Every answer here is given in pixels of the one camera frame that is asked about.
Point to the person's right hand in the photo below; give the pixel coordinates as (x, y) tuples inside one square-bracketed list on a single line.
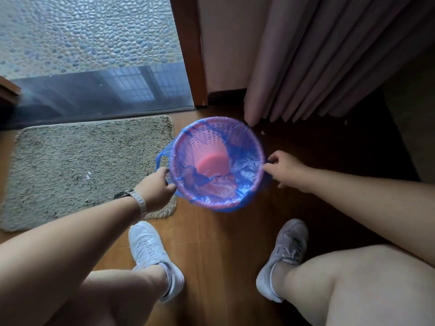
[(289, 171)]

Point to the person's left hand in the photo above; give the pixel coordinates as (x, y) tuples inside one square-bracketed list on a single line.
[(154, 193)]

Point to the blue plastic trash bag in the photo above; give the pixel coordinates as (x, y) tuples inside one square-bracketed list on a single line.
[(246, 159)]

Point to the pink plastic waste basket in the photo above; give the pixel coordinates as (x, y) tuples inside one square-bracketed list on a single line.
[(210, 162)]

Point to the person's left forearm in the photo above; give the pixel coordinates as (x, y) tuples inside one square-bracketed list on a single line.
[(61, 261)]

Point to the person's right forearm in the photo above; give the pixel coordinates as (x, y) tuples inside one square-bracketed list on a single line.
[(380, 210)]

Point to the person's white left shoe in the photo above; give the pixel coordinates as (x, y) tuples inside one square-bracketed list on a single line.
[(149, 251)]

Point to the person's white shoe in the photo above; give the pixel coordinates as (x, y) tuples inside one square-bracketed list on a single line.
[(285, 251), (149, 251)]

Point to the person's white right shoe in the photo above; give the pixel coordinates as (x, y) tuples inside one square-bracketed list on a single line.
[(285, 251)]

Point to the person's left leg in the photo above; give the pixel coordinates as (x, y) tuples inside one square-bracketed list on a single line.
[(112, 298)]

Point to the person's leg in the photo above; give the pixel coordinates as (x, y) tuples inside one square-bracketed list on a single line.
[(367, 288), (112, 298)]

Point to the person's right leg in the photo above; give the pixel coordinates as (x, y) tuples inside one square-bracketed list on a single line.
[(367, 288)]

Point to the white band smartwatch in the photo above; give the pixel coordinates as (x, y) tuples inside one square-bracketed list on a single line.
[(137, 200)]

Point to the grey shaggy floor mat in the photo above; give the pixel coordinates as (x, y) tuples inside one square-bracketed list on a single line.
[(78, 169)]

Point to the dark polished door threshold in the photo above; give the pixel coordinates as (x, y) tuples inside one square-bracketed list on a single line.
[(102, 91)]

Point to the pink curtain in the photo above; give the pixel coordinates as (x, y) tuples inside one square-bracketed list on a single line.
[(323, 57)]

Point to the wooden balcony door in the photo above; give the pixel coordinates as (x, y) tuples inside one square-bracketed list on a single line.
[(8, 91)]

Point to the wooden door frame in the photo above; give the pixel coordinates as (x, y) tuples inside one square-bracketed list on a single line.
[(190, 54)]

